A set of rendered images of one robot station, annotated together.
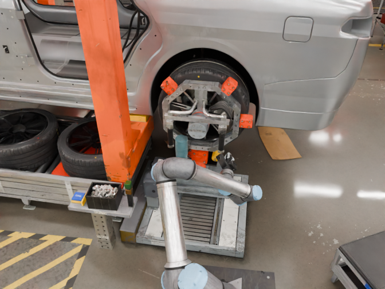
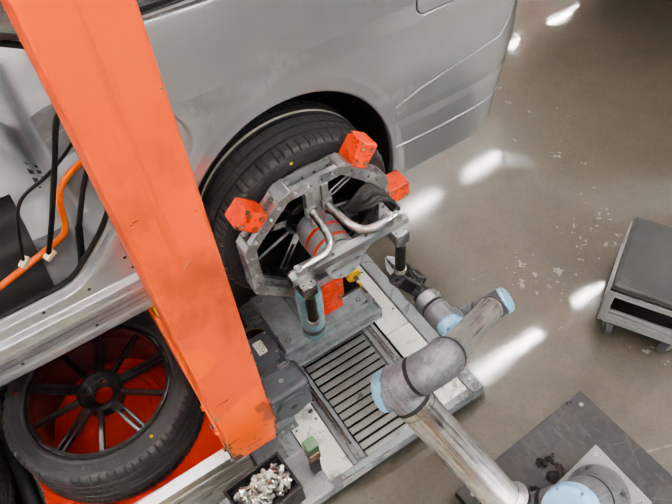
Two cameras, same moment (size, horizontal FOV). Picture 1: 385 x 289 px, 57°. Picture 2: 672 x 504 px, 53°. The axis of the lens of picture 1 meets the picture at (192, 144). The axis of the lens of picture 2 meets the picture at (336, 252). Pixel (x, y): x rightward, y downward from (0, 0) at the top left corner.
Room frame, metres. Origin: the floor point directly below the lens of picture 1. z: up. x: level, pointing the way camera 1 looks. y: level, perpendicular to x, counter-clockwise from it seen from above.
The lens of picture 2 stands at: (0.92, 0.78, 2.58)
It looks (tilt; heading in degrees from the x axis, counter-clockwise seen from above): 52 degrees down; 322
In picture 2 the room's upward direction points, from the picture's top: 6 degrees counter-clockwise
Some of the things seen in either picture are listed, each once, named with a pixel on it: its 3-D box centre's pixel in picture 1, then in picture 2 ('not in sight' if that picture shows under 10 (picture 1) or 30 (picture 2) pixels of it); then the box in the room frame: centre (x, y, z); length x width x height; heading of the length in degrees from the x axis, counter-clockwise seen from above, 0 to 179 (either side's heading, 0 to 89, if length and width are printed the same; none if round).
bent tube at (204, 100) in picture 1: (213, 105); (360, 202); (1.97, -0.14, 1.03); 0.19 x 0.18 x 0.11; 171
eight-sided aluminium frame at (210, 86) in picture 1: (200, 117); (316, 230); (2.11, -0.06, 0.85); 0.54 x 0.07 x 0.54; 81
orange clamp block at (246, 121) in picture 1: (246, 121); (392, 187); (2.06, -0.37, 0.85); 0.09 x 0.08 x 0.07; 81
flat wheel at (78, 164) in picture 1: (100, 147); (108, 401); (2.36, 0.77, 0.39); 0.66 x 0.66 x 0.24
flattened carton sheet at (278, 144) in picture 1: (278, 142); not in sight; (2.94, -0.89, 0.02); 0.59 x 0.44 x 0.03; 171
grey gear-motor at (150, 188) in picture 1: (160, 179); (268, 372); (2.11, 0.25, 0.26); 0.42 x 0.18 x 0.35; 171
